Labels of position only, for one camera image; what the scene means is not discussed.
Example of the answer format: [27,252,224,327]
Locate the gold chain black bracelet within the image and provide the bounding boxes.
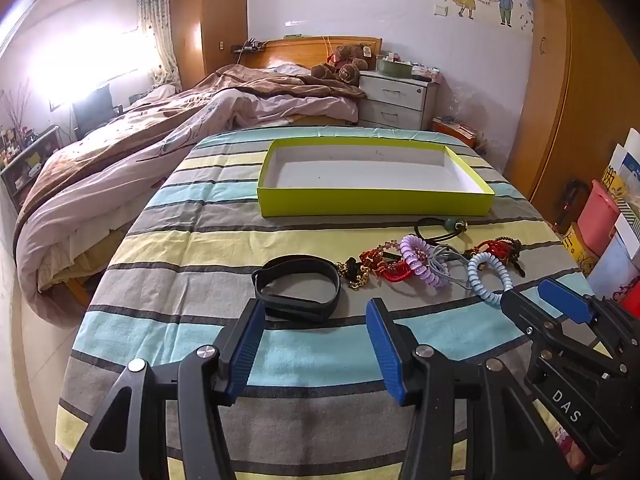
[334,257,381,290]

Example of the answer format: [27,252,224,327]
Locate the wide wooden wardrobe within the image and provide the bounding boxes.
[505,0,640,221]

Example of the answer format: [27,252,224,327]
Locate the cluttered low shelf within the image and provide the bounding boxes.
[0,125,63,206]

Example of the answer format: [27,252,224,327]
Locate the dark red black bracelet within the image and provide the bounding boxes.
[500,240,526,278]

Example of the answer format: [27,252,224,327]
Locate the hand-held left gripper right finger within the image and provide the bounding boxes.
[365,297,571,480]

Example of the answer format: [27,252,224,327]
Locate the red woven bracelet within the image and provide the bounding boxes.
[360,249,416,281]

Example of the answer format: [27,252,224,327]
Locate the floral curtain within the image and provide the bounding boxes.
[136,0,182,92]

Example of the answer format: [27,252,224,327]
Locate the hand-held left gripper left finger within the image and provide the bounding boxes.
[62,297,266,480]

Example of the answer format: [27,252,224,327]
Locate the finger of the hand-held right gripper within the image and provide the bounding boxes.
[539,278,640,356]
[501,290,563,356]

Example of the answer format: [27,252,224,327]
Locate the light blue spiral hair tie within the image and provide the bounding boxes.
[467,251,516,306]

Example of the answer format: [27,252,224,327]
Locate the white cardboard box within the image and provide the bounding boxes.
[612,210,640,246]

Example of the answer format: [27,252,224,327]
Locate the black red metal frame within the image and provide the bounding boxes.
[560,180,583,226]

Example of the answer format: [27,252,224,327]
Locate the black wristband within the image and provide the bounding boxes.
[251,255,342,322]

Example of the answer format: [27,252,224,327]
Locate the pink plastic bin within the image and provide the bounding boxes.
[576,179,621,261]

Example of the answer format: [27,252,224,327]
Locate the green cardboard box tray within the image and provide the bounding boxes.
[256,137,496,218]

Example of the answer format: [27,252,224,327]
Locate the wooden headboard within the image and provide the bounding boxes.
[240,36,383,72]

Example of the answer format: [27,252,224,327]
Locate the pale blue storage box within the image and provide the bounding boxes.
[586,232,640,301]

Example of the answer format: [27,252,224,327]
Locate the narrow wooden wardrobe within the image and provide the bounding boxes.
[167,0,249,90]

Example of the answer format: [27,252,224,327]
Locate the brown teddy bear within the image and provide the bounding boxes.
[311,44,378,86]

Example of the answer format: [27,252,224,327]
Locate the purple spiral hair tie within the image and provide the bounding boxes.
[398,235,432,272]

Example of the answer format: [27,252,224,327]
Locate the black office chair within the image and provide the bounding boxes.
[71,84,123,138]

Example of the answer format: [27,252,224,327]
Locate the black cord green bead bracelet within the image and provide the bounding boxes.
[414,216,471,246]

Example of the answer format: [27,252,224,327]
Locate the grey elastic hair ties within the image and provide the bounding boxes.
[425,245,473,291]

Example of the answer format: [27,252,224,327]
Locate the stack of books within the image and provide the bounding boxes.
[431,116,478,148]

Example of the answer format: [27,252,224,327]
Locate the yellow printed box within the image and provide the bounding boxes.
[560,222,598,273]

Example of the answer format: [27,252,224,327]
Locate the white blue paper bag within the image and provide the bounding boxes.
[602,127,640,221]

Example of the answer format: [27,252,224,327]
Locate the white nightstand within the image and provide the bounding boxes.
[357,70,441,132]

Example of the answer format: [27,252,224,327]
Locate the pink brown duvet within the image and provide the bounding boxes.
[12,62,368,313]

